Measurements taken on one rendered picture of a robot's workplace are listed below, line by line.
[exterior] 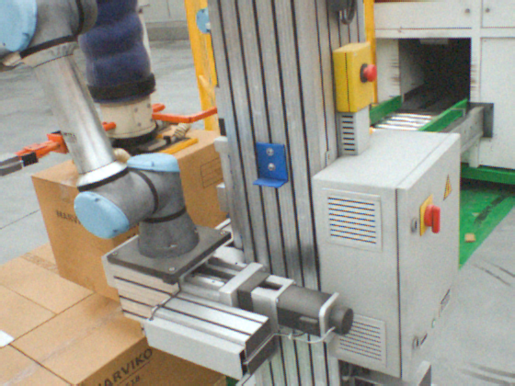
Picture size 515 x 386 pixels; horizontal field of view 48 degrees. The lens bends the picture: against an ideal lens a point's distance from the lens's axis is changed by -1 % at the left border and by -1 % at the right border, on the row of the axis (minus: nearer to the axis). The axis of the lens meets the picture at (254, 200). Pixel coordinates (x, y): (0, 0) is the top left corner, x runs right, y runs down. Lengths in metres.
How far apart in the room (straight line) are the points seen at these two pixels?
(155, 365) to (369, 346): 0.95
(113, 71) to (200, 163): 0.42
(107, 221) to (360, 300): 0.57
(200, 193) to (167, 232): 0.68
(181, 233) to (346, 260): 0.39
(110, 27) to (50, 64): 0.68
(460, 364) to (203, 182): 1.33
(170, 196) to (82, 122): 0.27
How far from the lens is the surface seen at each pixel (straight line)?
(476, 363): 2.66
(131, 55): 1.93
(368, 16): 4.12
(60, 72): 1.25
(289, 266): 1.42
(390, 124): 3.89
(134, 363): 2.04
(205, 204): 2.07
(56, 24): 1.25
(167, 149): 2.00
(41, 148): 1.85
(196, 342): 1.26
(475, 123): 3.88
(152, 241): 1.39
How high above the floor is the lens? 1.68
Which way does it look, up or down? 23 degrees down
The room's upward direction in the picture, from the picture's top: 8 degrees counter-clockwise
